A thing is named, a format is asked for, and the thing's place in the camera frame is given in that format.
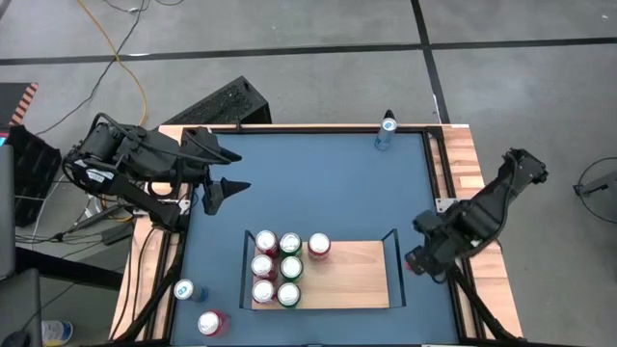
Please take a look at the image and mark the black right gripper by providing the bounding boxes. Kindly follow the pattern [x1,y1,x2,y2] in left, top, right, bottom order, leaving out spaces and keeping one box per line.
[405,209,464,280]

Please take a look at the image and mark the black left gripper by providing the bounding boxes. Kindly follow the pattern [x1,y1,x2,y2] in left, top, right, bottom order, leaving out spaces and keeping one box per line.
[178,127,252,216]

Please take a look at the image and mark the red Coca-Cola can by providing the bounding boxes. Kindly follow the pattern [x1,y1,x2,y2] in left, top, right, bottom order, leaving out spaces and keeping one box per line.
[250,254,279,281]
[255,229,281,258]
[251,278,279,305]

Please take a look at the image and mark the green Sprite can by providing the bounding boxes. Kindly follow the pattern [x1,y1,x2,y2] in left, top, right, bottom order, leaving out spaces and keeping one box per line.
[279,231,304,256]
[277,281,303,308]
[280,254,305,283]

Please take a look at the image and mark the red soda can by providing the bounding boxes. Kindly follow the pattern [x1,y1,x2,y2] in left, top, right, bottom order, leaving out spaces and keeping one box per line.
[307,231,333,261]

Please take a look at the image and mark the silver blue Red Bull can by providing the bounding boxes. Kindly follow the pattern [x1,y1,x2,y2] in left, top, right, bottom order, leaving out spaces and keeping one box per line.
[374,117,399,152]
[173,278,209,304]

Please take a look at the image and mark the wooden table border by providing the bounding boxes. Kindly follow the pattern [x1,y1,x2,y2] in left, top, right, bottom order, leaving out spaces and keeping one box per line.
[109,122,524,347]

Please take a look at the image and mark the black power brick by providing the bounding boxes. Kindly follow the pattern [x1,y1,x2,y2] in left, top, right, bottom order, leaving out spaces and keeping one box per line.
[100,224,135,247]

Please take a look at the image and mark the black floor beam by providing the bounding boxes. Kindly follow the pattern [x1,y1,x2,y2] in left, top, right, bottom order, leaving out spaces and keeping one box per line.
[13,245,124,291]

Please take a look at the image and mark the black fabric case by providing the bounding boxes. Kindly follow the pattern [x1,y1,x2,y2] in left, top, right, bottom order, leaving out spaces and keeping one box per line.
[7,123,64,227]

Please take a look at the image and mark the orange black striped panel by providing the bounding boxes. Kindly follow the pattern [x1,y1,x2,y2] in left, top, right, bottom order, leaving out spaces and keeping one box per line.
[0,80,40,129]

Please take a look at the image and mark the grey flat panel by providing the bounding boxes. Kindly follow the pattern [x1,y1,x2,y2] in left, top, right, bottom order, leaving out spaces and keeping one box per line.
[0,144,16,280]

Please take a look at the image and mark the white yellow container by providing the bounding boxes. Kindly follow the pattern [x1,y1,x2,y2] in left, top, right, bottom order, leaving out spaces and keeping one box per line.
[40,318,74,346]

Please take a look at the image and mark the black sleeved cable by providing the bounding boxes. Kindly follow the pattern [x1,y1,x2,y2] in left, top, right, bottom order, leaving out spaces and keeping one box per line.
[443,259,526,343]
[113,230,187,343]

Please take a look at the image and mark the wooden shelf black metal frame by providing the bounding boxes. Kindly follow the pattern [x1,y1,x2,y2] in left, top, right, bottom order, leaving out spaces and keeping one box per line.
[239,228,407,311]

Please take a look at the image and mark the yellow cable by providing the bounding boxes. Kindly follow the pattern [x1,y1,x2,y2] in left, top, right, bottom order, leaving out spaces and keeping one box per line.
[76,0,148,127]

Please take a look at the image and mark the black floor cable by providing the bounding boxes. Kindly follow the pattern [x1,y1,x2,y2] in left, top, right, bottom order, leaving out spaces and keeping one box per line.
[33,0,187,139]

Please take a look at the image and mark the white cable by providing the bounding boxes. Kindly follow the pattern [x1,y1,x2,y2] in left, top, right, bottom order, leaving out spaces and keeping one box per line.
[28,177,67,237]

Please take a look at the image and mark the stool base with ring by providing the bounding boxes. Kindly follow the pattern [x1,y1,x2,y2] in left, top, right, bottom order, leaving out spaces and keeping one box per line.
[572,156,617,224]

